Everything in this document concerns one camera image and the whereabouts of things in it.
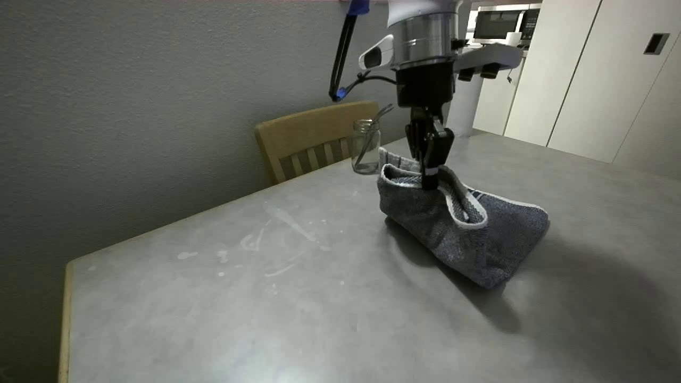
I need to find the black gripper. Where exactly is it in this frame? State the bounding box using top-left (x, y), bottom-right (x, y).
top-left (394, 61), bottom-right (457, 192)

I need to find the blue grey striped towel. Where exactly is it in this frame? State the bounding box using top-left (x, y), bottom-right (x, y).
top-left (374, 145), bottom-right (553, 291)

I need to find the clear glass bottle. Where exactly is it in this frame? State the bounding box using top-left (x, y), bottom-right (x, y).
top-left (354, 103), bottom-right (396, 173)

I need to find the clear glass jar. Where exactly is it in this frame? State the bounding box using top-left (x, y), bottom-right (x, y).
top-left (348, 117), bottom-right (386, 177)

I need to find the white counter cabinet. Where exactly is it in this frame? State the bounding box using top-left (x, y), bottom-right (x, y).
top-left (472, 61), bottom-right (528, 139)

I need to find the wooden slat-back chair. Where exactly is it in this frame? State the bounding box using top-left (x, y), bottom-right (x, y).
top-left (254, 101), bottom-right (381, 188)

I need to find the white microwave oven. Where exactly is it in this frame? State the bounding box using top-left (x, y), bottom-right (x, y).
top-left (469, 4), bottom-right (543, 48)

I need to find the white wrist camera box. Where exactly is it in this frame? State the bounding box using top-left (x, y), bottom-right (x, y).
top-left (454, 38), bottom-right (528, 84)

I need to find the black cable with blue clips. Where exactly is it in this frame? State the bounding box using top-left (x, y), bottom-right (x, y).
top-left (325, 0), bottom-right (400, 104)

